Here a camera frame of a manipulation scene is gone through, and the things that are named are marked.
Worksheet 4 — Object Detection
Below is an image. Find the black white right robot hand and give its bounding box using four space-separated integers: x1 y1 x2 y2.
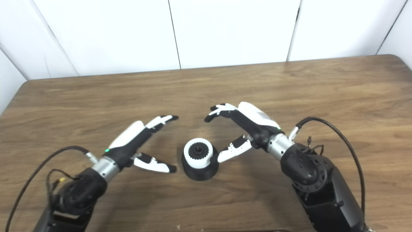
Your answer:
204 102 286 163

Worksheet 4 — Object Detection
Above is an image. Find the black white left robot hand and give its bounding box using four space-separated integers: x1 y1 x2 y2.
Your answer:
103 115 179 174

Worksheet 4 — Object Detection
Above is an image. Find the white plastic ring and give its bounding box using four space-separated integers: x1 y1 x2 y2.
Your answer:
183 138 214 169

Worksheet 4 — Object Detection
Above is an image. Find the round black geared part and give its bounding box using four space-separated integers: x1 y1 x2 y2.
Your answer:
181 145 220 181

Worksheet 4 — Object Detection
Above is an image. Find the thin right arm wire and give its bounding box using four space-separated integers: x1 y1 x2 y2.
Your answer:
306 136 325 155

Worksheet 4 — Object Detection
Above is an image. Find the thin arm wire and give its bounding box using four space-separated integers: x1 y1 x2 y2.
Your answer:
306 136 325 155
46 169 81 207

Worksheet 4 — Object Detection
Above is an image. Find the thin left arm wire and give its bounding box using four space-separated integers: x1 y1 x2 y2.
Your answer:
46 169 81 207

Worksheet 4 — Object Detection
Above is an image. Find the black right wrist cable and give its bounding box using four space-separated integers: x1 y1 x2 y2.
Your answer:
288 117 366 215

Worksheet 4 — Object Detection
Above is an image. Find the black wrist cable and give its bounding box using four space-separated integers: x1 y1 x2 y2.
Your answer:
288 117 366 215
5 146 99 232

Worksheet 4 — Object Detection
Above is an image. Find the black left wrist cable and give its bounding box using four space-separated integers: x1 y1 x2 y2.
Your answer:
5 146 99 232

